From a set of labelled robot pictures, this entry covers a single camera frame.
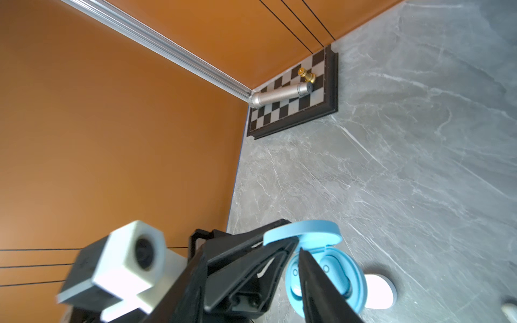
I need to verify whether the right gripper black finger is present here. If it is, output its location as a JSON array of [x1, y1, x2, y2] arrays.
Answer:
[[298, 248, 363, 323]]

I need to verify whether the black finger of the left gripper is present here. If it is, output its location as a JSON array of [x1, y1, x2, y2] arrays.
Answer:
[[201, 219, 291, 266], [203, 237, 299, 313]]

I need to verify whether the black white chessboard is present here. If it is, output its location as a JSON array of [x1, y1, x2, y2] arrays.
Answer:
[[247, 46, 339, 139]]

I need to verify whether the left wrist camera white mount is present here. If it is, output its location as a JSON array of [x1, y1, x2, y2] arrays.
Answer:
[[56, 221, 187, 322]]

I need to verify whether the blue earbud charging case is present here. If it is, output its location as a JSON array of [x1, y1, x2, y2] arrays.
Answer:
[[263, 220, 368, 317]]

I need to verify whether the white earbud centre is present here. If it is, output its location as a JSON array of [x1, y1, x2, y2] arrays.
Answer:
[[502, 303, 517, 323]]

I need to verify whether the gold chess piece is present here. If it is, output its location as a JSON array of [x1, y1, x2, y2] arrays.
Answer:
[[298, 67, 316, 83]]

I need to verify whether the left aluminium corner post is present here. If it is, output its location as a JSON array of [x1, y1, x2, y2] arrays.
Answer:
[[63, 0, 252, 102]]

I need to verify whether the white earbud charging case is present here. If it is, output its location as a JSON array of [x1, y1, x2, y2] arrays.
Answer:
[[365, 274, 398, 310]]

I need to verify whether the silver microphone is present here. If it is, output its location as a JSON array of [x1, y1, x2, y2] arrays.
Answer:
[[248, 83, 313, 109]]

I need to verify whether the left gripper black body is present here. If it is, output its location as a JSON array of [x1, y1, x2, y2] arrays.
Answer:
[[145, 230, 266, 322]]

